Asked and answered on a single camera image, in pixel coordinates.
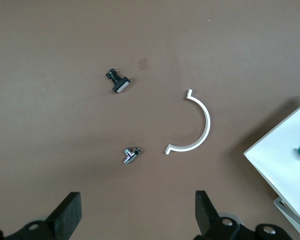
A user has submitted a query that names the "white half ring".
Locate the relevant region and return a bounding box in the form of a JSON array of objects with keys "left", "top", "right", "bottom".
[{"left": 163, "top": 88, "right": 212, "bottom": 156}]

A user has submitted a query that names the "white drawer cabinet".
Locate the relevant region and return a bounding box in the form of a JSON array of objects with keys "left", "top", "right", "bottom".
[{"left": 273, "top": 196, "right": 300, "bottom": 239}]

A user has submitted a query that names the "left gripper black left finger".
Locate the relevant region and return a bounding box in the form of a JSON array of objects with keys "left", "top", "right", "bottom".
[{"left": 4, "top": 191, "right": 82, "bottom": 240}]

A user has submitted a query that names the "chrome pipe fitting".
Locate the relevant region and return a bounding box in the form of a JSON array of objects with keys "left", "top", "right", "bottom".
[{"left": 122, "top": 146, "right": 142, "bottom": 167}]

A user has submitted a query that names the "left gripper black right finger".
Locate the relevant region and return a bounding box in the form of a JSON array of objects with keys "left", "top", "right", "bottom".
[{"left": 193, "top": 190, "right": 241, "bottom": 240}]

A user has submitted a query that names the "black square push button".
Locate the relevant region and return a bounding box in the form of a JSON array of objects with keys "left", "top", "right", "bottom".
[{"left": 105, "top": 67, "right": 131, "bottom": 95}]

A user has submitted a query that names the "white tray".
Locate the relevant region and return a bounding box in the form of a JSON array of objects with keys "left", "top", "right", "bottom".
[{"left": 243, "top": 99, "right": 300, "bottom": 239}]

